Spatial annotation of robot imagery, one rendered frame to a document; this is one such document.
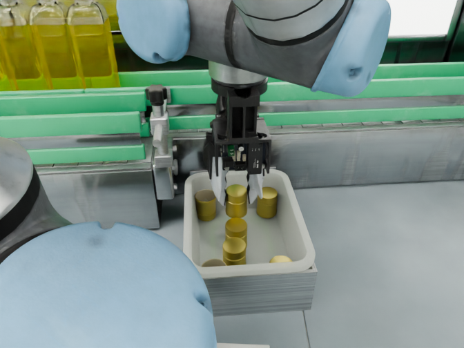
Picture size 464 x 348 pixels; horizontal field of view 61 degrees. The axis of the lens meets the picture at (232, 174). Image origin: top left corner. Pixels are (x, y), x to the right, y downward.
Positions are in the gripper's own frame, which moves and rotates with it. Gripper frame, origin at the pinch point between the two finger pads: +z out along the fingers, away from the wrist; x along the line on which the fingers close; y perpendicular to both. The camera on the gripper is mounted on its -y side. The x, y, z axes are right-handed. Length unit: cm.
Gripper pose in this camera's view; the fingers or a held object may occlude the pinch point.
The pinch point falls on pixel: (236, 194)
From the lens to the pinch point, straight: 62.0
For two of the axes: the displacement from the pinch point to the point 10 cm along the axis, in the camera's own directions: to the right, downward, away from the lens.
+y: 1.0, 5.7, -8.2
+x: 9.9, -0.6, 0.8
